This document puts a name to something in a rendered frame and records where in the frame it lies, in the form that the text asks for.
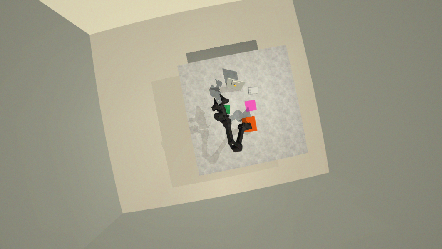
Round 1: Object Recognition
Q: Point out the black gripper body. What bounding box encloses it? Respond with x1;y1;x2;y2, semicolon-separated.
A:
219;99;229;112

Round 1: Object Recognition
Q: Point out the pink square marker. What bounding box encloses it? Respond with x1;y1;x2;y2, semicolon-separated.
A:
245;100;257;112

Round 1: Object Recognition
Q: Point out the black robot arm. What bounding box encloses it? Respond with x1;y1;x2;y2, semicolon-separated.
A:
212;104;252;152

